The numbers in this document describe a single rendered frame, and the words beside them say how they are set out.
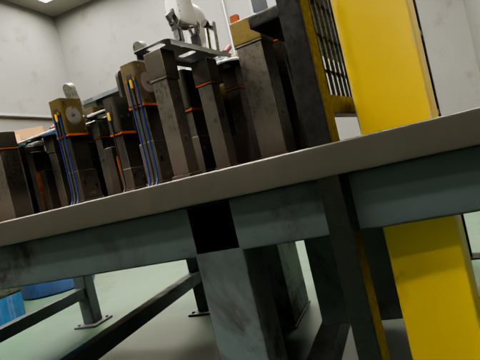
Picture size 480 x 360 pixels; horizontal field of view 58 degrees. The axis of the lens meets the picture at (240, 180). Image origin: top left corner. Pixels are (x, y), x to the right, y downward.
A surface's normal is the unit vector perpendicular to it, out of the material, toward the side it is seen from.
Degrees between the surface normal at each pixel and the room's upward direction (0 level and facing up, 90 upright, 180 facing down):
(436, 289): 90
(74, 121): 90
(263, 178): 90
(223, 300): 90
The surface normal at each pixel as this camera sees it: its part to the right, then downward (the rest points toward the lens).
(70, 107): 0.85, -0.19
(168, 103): -0.48, 0.13
